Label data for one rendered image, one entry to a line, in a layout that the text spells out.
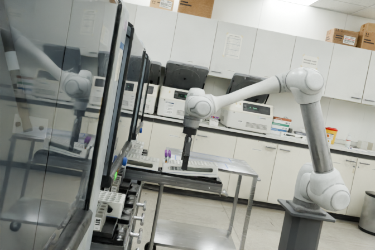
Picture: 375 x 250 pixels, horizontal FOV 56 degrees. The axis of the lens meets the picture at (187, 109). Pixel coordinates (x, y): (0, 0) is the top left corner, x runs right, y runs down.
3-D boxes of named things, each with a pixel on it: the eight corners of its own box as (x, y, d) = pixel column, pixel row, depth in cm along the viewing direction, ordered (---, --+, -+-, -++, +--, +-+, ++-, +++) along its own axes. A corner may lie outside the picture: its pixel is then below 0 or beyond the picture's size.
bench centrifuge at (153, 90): (106, 107, 414) (115, 52, 410) (115, 104, 475) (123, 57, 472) (153, 115, 416) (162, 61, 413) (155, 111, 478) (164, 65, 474)
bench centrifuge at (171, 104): (156, 115, 417) (166, 58, 413) (157, 111, 479) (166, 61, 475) (202, 124, 422) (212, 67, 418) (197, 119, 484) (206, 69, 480)
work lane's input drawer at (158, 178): (90, 177, 181) (93, 160, 181) (96, 171, 195) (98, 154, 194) (228, 198, 187) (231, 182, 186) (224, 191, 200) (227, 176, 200)
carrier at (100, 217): (99, 219, 109) (102, 200, 109) (105, 220, 109) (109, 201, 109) (91, 235, 97) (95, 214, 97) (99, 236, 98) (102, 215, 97)
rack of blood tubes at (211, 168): (162, 174, 185) (162, 162, 185) (162, 169, 195) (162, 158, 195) (217, 177, 188) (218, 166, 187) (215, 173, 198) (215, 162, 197)
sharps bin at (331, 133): (325, 143, 463) (328, 126, 462) (318, 141, 481) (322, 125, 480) (337, 145, 465) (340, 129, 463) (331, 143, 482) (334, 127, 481)
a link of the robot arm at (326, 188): (335, 198, 199) (360, 212, 177) (308, 206, 197) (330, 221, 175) (307, 64, 190) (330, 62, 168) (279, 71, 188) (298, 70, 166)
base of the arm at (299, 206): (311, 203, 221) (312, 195, 221) (327, 216, 199) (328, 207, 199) (283, 199, 220) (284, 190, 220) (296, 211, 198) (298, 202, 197)
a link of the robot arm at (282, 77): (270, 72, 200) (280, 72, 186) (299, 65, 202) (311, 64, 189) (275, 95, 201) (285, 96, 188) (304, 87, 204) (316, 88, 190)
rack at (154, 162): (100, 164, 183) (102, 153, 183) (104, 160, 193) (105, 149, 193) (157, 173, 185) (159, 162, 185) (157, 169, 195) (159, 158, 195)
